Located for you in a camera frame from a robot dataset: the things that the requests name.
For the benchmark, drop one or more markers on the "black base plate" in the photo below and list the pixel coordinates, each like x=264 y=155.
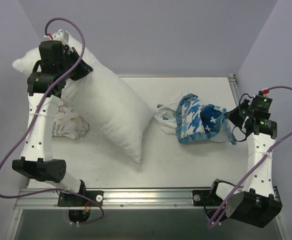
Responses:
x=70 y=200
x=202 y=198

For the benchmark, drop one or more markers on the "right aluminium side rail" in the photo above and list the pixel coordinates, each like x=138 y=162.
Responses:
x=234 y=87

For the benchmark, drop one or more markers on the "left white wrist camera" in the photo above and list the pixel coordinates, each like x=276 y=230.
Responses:
x=61 y=35

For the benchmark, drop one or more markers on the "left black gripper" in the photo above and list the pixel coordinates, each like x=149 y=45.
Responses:
x=81 y=67

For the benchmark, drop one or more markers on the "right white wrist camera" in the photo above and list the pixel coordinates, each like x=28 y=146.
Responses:
x=264 y=91

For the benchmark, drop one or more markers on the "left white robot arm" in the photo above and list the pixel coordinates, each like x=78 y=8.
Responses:
x=36 y=161

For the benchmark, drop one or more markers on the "blue white plush pillowcase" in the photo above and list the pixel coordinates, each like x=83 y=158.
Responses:
x=189 y=119

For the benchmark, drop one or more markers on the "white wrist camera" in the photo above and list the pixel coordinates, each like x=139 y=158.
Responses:
x=264 y=91
x=61 y=35

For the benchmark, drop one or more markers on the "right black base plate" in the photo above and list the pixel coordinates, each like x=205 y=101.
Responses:
x=202 y=198

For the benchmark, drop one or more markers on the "aluminium mounting rail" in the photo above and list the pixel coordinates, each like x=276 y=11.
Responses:
x=119 y=198

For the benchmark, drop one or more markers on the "animal print white pillow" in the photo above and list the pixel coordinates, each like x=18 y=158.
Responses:
x=68 y=123

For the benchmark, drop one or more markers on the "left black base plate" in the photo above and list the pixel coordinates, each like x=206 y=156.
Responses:
x=70 y=200

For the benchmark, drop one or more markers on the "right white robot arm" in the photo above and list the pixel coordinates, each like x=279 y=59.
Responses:
x=252 y=200

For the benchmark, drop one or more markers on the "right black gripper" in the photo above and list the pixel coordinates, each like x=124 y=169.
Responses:
x=236 y=116

